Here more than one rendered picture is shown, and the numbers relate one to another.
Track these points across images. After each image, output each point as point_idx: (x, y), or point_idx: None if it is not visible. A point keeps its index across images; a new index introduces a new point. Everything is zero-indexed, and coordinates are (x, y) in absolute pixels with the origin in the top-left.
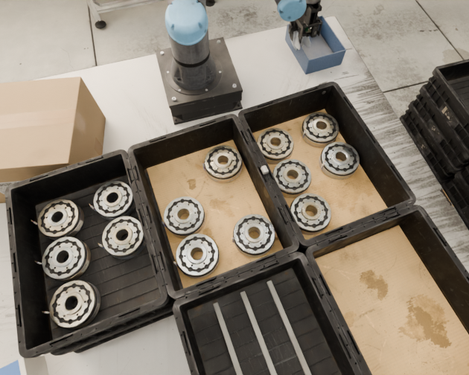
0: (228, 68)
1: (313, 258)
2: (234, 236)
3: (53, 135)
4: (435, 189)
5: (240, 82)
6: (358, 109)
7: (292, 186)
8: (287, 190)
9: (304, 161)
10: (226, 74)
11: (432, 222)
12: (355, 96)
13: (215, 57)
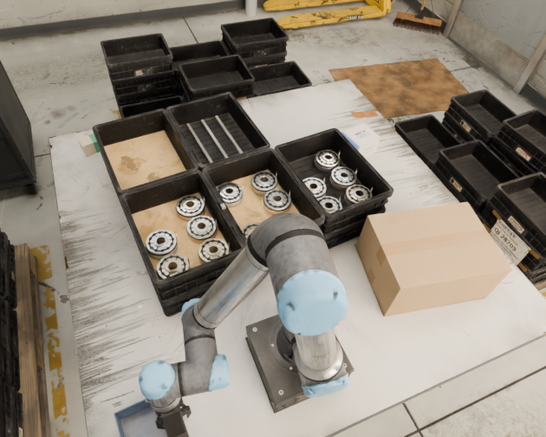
0: (263, 353)
1: (194, 165)
2: (241, 189)
3: (389, 233)
4: (72, 268)
5: (249, 335)
6: (116, 348)
7: (202, 218)
8: (205, 216)
9: (190, 246)
10: (264, 343)
11: (115, 184)
12: (114, 366)
13: (281, 367)
